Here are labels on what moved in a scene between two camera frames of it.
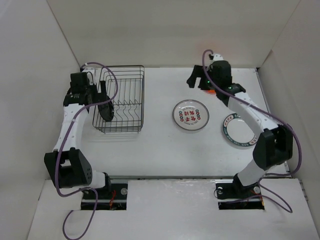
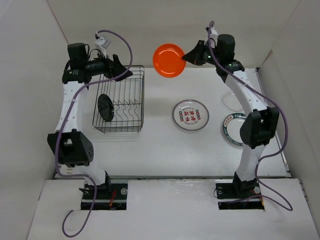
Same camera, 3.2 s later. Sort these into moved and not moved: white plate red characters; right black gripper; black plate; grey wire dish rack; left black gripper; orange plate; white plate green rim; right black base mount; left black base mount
Moved: left black gripper; right black gripper; orange plate
Not moved: grey wire dish rack; white plate red characters; right black base mount; white plate green rim; left black base mount; black plate
